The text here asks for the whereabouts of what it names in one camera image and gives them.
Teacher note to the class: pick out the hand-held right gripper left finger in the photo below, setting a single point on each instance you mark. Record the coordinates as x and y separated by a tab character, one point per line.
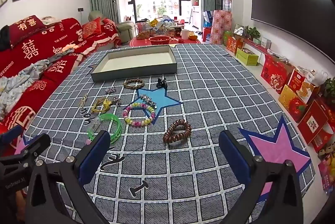
96	153

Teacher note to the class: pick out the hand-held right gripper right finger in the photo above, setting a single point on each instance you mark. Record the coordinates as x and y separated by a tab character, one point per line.
233	154

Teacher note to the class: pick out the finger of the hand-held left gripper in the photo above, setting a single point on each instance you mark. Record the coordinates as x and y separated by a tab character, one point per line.
10	133
36	144

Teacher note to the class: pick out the green transparent bangle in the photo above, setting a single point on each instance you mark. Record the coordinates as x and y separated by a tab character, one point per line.
119	127

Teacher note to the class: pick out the slim metal hair clip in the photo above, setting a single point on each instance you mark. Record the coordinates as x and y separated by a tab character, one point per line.
84	101

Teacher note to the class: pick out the grey shallow tray box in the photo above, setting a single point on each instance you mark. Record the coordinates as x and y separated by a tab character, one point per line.
130	75

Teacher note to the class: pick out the black hair claw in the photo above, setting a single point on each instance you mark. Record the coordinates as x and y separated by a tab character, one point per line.
161	83

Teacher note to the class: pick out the blue-grey crumpled blanket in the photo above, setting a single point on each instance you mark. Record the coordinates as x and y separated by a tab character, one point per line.
18	80

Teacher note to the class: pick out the small pinkish rhinestone clip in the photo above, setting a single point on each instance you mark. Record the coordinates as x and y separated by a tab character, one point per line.
115	101

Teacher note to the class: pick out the grey checked blanket with stars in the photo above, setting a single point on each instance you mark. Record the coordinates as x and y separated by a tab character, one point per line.
209	82

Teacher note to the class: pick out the yellow and red box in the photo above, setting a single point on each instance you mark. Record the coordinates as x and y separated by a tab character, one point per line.
291	103

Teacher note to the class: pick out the red sofa cover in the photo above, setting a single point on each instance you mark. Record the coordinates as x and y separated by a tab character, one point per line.
31	51

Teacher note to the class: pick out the red box with white label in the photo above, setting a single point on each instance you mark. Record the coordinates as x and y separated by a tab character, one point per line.
312	122

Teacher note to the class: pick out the large red gift box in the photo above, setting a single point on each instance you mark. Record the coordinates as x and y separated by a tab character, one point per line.
274	75

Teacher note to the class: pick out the grey cloth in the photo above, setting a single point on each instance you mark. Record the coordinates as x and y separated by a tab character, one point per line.
61	54

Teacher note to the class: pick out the dark clothing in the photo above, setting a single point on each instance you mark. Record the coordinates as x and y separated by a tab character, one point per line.
4	38

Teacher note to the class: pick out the pink package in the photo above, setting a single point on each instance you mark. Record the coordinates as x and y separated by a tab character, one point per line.
327	174

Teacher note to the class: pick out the orange and white snack box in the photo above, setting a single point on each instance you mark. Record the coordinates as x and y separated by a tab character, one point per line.
301	85

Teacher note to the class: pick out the yellow-green box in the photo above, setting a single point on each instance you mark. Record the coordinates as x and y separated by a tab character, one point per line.
247	58

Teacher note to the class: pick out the red rectangular pillow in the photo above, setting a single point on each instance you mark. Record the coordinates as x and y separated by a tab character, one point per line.
24	26

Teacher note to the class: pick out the orange gift box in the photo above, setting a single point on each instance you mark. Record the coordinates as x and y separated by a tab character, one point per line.
234	45

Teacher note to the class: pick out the leafy potted plant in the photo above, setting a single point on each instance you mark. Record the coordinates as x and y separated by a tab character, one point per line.
328	89

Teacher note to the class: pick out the round printed cushion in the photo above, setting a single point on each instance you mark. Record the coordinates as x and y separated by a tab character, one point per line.
51	20

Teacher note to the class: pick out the red round rug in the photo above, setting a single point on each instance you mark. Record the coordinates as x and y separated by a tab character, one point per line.
141	42

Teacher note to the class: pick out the red plastic stool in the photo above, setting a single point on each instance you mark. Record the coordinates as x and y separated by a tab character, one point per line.
206	33

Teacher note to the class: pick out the small potted plant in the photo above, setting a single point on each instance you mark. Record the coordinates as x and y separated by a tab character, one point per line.
252	31

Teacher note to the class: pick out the red square cushion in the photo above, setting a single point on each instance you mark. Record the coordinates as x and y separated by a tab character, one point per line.
91	28

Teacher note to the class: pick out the green armchair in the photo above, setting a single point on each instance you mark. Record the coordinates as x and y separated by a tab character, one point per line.
125	29

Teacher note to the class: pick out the red plastic basin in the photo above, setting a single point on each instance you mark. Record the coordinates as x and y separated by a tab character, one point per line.
159	40

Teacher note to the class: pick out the blue and white box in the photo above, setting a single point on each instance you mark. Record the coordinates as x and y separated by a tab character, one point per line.
208	18

